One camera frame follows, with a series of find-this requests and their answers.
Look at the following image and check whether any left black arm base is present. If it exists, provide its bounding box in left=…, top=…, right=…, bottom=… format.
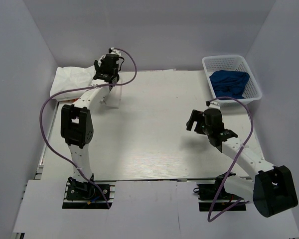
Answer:
left=62, top=182, right=115, bottom=210

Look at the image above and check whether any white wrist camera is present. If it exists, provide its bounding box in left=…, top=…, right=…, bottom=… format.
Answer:
left=108, top=47, right=122, bottom=57
left=205, top=101, right=220, bottom=109

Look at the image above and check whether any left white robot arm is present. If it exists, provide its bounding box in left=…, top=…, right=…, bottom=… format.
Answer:
left=61, top=49, right=121, bottom=199

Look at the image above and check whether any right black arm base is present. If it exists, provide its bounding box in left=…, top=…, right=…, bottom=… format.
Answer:
left=193, top=173, right=240, bottom=212

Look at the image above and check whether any blue t-shirt in basket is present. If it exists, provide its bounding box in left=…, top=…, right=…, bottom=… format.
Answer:
left=210, top=70, right=250, bottom=99

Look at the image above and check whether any white plastic basket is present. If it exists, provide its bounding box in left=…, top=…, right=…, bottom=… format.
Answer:
left=202, top=55, right=262, bottom=106

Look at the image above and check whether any white and green t-shirt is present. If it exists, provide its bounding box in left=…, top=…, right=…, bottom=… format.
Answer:
left=100, top=86, right=122, bottom=109

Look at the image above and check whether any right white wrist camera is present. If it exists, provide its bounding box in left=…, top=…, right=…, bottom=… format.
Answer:
left=205, top=101, right=220, bottom=109

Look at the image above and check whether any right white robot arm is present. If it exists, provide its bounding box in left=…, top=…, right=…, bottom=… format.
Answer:
left=186, top=108, right=299, bottom=218

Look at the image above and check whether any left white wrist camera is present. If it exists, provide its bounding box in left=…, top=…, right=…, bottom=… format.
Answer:
left=108, top=47, right=122, bottom=57

